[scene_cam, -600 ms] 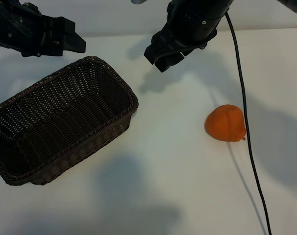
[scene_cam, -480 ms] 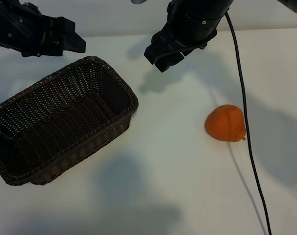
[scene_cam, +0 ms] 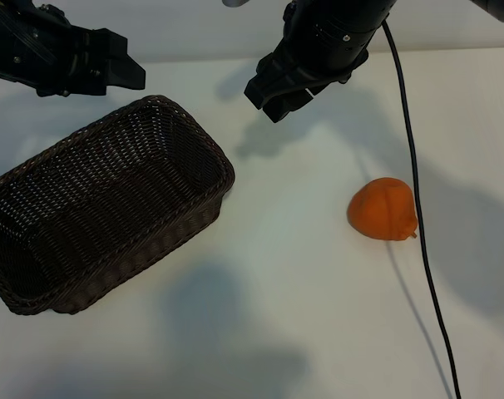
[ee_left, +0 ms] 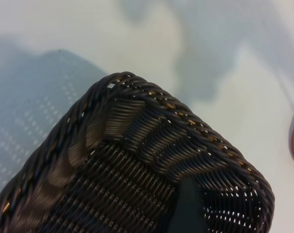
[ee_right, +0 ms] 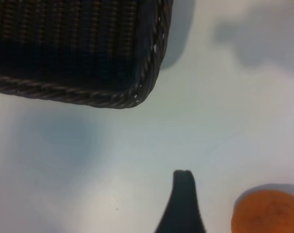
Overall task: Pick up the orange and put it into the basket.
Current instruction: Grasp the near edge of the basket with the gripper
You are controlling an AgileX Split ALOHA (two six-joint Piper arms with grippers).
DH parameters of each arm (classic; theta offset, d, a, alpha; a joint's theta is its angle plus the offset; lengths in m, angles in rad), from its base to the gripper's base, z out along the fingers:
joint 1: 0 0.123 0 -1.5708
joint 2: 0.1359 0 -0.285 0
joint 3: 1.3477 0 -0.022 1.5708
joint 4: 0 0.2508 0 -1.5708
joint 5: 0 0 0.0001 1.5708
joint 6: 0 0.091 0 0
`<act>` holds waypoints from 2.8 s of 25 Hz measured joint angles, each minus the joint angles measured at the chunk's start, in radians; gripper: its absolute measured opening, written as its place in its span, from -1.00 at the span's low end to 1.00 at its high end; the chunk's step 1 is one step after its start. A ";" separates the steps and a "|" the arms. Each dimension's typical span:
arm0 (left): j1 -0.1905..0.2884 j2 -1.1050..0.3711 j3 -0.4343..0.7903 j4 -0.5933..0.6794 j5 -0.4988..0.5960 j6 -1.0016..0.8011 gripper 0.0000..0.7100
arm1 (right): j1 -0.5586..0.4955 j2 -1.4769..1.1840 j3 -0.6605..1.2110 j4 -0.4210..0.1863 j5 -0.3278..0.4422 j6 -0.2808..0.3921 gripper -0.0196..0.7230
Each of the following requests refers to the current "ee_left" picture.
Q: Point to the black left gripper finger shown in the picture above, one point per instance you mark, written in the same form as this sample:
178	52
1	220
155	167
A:
189	208

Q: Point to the dark brown wicker basket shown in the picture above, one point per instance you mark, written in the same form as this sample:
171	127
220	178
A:
118	170

